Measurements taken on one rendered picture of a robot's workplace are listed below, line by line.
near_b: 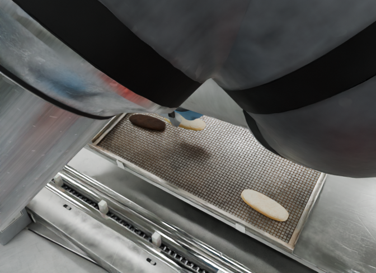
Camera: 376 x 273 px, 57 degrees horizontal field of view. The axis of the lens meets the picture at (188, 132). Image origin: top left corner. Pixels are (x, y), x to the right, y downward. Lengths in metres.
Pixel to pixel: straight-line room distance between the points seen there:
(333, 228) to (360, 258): 0.06
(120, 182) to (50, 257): 0.22
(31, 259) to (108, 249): 0.16
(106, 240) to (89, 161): 0.27
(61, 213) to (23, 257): 0.11
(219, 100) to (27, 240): 0.60
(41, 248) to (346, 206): 0.61
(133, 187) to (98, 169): 0.11
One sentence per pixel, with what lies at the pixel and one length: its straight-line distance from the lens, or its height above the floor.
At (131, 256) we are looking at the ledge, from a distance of 0.68.
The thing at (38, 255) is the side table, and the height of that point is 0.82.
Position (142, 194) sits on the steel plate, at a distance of 0.81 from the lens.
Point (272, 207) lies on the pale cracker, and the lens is 0.69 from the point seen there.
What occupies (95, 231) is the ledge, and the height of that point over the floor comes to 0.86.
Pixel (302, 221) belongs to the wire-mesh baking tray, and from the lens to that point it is 0.70.
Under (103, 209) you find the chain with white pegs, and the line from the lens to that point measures 0.75.
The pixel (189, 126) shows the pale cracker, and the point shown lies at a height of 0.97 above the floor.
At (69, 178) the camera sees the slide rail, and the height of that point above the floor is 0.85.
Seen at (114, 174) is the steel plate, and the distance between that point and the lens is 0.86.
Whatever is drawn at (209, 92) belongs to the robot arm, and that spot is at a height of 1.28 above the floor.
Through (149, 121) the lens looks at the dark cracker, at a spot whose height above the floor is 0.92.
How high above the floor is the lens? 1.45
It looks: 41 degrees down
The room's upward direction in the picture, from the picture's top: straight up
